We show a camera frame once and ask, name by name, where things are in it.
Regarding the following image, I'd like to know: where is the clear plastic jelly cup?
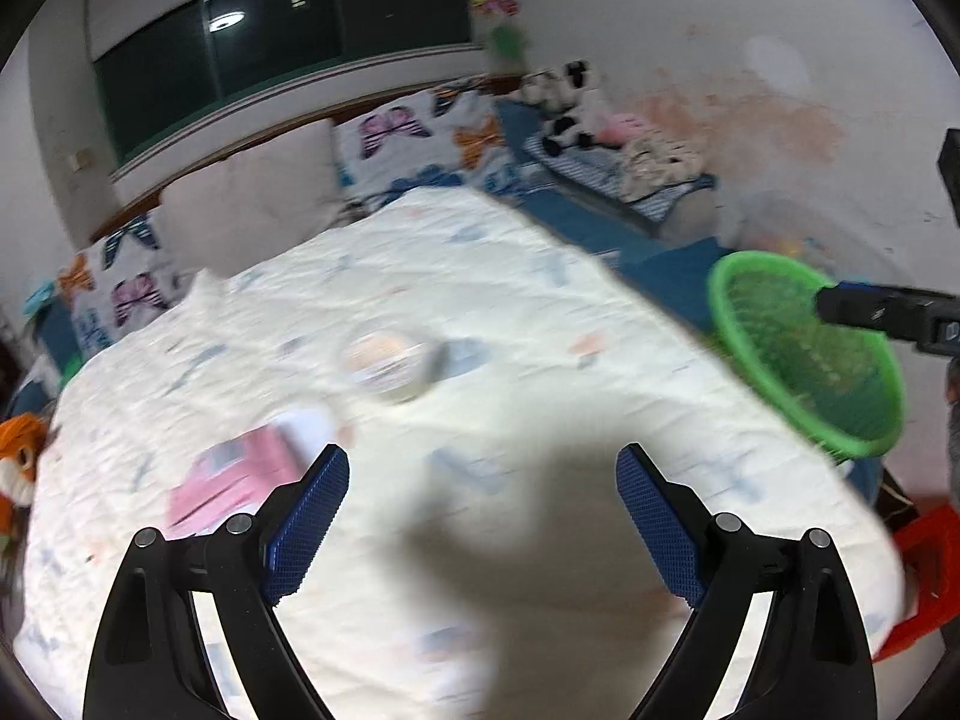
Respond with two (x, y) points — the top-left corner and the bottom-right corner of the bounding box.
(340, 327), (443, 403)

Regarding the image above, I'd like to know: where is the grey knit gloved hand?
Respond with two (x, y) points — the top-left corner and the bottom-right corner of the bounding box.
(946, 358), (960, 512)

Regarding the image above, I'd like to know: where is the clear plastic storage bin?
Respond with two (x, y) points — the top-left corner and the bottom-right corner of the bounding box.
(737, 192), (908, 286)

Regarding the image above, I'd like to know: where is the green plastic basket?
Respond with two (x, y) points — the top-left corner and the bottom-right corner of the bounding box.
(708, 250), (907, 458)

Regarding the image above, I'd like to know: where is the red plastic stool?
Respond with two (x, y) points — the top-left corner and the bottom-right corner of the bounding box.
(874, 502), (958, 663)

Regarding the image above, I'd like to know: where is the pink snack wrapper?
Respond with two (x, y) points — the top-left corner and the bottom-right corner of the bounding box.
(163, 424), (304, 539)

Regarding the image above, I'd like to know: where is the orange plush toy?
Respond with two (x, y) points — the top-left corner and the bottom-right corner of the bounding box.
(0, 413), (47, 550)

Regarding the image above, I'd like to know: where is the clear plastic round lid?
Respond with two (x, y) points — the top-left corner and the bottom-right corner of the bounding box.
(270, 401), (352, 465)

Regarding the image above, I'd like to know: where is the spotted beige plush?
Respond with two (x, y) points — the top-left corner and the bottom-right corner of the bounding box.
(619, 132), (704, 203)

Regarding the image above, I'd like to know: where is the blue patterned bench cushion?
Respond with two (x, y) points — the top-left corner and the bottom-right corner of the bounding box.
(524, 135), (716, 234)

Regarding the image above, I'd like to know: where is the pink plush toy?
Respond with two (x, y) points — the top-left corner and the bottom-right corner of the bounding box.
(594, 114), (651, 149)

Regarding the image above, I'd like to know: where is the black white cow plush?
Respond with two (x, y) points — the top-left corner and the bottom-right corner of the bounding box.
(511, 60), (605, 158)

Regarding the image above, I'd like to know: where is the left butterfly pillow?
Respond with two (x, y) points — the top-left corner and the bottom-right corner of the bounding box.
(55, 208), (187, 359)

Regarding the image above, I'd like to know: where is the butterfly pillow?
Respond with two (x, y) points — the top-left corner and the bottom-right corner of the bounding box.
(335, 76), (512, 205)
(55, 208), (187, 359)

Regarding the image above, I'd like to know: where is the white quilted bed cover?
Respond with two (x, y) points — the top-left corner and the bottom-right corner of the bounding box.
(13, 188), (903, 718)

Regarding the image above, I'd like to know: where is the beige plain pillow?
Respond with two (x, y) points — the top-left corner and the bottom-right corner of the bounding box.
(160, 119), (345, 278)

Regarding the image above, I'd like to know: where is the right butterfly pillow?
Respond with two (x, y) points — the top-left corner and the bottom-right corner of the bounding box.
(335, 76), (512, 205)

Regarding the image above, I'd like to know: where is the colourful paper pinwheel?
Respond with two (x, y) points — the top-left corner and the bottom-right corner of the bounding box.
(467, 0), (526, 70)

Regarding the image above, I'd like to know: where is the dark window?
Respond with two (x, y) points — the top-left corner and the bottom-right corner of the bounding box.
(91, 0), (472, 163)

